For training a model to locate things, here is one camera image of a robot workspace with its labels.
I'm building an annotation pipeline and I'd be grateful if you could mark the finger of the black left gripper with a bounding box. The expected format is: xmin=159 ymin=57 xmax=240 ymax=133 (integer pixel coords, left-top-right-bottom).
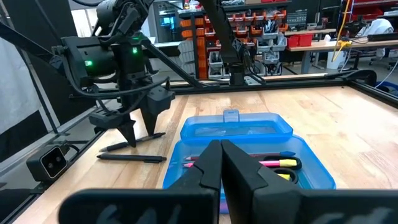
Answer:
xmin=141 ymin=86 xmax=176 ymax=136
xmin=89 ymin=111 xmax=137 ymax=148

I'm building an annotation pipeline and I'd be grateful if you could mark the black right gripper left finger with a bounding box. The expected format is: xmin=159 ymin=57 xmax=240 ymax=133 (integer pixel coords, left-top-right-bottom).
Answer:
xmin=58 ymin=139 xmax=223 ymax=224

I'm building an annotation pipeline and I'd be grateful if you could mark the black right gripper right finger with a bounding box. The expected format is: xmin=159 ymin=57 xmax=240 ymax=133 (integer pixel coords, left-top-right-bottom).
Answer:
xmin=221 ymin=139 xmax=398 ymax=224

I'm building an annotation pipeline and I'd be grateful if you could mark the black pen clear barrel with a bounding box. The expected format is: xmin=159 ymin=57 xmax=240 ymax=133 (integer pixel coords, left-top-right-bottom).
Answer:
xmin=98 ymin=132 xmax=167 ymax=153

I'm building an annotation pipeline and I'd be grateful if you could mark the brown pencil blue eraser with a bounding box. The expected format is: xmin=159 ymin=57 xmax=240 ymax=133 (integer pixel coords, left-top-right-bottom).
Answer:
xmin=183 ymin=151 xmax=296 ymax=161

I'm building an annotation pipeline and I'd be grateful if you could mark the blue translucent supply box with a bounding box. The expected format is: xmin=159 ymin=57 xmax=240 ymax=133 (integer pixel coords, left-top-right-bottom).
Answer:
xmin=162 ymin=109 xmax=337 ymax=215

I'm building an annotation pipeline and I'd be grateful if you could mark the matte black pen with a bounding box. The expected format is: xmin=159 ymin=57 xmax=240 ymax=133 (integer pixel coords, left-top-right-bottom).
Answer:
xmin=96 ymin=153 xmax=167 ymax=164

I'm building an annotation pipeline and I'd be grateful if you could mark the lit computer monitor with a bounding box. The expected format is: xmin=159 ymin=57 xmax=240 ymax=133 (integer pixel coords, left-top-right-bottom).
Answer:
xmin=159 ymin=15 xmax=175 ymax=29

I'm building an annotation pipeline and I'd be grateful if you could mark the shelf rack with bins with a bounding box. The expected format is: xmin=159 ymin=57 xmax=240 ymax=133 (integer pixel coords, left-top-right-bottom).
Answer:
xmin=178 ymin=0 xmax=289 ymax=79

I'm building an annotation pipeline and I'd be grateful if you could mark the white fabric panel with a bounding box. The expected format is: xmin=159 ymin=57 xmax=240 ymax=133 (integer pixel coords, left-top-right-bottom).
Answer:
xmin=0 ymin=37 xmax=60 ymax=135

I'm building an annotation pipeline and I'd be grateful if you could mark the red storage bin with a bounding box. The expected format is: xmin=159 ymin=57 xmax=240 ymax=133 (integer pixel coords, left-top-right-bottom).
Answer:
xmin=287 ymin=32 xmax=314 ymax=48

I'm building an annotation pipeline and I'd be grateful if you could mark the white bucket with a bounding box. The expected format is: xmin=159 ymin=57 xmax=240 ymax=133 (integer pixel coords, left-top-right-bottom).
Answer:
xmin=326 ymin=51 xmax=346 ymax=70

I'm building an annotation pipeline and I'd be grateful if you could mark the wooden workbench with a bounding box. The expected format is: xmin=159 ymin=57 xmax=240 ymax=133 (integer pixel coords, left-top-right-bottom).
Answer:
xmin=285 ymin=39 xmax=398 ymax=75

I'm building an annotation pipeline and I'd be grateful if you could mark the white draped cloth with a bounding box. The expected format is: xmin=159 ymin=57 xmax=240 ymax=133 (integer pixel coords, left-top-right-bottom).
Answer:
xmin=360 ymin=17 xmax=395 ymax=35

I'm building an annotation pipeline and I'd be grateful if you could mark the black table-level camera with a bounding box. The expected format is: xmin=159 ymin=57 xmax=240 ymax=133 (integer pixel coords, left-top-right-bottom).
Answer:
xmin=25 ymin=144 xmax=70 ymax=184

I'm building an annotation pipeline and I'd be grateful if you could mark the yellow hanging cable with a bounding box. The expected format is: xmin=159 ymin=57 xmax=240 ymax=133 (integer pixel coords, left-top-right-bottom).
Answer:
xmin=330 ymin=0 xmax=353 ymax=63

